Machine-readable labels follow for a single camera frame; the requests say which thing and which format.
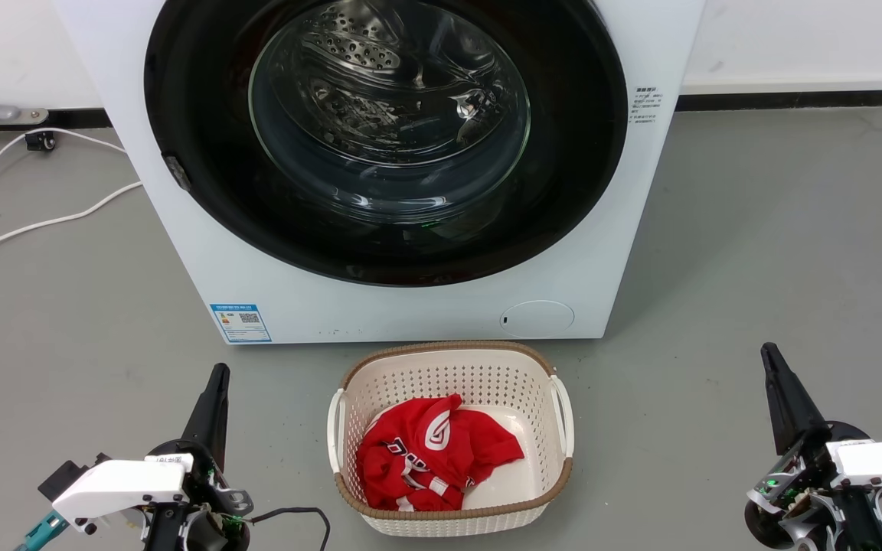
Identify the red printed garment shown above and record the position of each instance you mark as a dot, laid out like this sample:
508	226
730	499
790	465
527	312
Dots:
441	451

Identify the black caster wheel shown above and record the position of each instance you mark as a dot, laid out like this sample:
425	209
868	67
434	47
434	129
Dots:
41	141

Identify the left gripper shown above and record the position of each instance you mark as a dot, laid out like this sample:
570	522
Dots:
211	490

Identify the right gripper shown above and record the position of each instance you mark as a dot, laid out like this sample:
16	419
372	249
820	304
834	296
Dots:
801	490

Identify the steel washer drum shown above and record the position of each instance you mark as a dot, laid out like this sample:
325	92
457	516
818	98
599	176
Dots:
380	92

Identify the white perforated laundry basket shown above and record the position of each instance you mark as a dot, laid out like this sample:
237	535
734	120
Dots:
449	373

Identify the round white filter cover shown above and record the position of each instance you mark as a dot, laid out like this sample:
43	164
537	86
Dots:
537	319

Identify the white front-load washing machine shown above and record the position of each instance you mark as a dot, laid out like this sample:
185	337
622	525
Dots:
410	314

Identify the round black washer door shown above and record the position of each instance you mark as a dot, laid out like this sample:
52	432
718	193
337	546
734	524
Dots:
204	199

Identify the blue energy label sticker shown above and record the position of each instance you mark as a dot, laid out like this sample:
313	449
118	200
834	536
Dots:
240	324

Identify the white text sticker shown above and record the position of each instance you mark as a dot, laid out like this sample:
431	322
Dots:
646	105

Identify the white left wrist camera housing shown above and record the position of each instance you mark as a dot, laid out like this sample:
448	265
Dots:
115	490

